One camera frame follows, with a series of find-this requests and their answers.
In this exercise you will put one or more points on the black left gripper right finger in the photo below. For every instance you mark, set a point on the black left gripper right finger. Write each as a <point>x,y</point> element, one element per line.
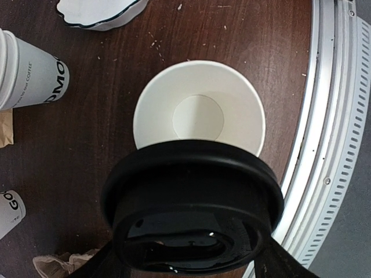
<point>272,260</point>

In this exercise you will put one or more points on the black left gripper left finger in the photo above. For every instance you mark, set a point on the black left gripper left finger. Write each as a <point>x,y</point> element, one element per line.
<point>100,265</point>

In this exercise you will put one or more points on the black plastic cup lid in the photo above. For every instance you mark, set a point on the black plastic cup lid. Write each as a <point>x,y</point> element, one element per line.
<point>191,207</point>

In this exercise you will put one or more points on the white paper coffee cup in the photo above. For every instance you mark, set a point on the white paper coffee cup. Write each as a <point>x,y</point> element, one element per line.
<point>200,100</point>

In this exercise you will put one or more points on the brown paper takeout bag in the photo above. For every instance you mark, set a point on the brown paper takeout bag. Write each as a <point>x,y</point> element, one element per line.
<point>6,128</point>

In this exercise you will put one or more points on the cardboard cup carrier tray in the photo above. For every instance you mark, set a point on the cardboard cup carrier tray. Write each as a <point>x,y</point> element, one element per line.
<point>61,265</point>

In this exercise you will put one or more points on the stack of white paper cups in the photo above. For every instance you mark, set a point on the stack of white paper cups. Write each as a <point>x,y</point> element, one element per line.
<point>29,75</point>

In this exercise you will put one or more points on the white scalloped dish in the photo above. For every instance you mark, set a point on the white scalloped dish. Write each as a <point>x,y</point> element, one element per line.
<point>99,15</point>

